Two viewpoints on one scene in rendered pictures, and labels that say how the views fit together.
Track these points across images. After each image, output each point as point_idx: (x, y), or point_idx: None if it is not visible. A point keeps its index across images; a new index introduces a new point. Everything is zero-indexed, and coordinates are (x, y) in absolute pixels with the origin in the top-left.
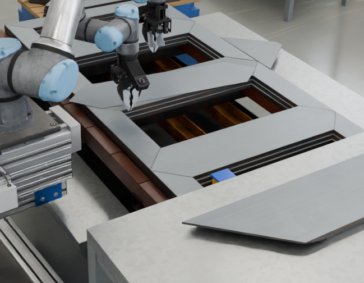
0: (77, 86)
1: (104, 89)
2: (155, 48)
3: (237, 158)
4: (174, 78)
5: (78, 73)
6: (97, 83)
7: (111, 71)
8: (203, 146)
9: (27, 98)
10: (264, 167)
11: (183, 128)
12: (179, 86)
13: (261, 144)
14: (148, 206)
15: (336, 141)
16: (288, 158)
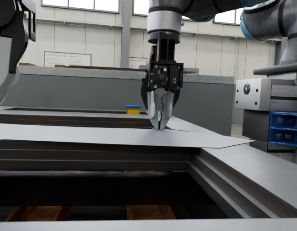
0: (240, 149)
1: (180, 140)
2: (17, 83)
3: (104, 113)
4: (25, 133)
5: (240, 21)
6: (189, 146)
7: (182, 74)
8: (119, 116)
9: (285, 48)
10: (138, 71)
11: (37, 211)
12: (45, 129)
13: (72, 112)
14: (205, 74)
15: (88, 68)
16: (122, 70)
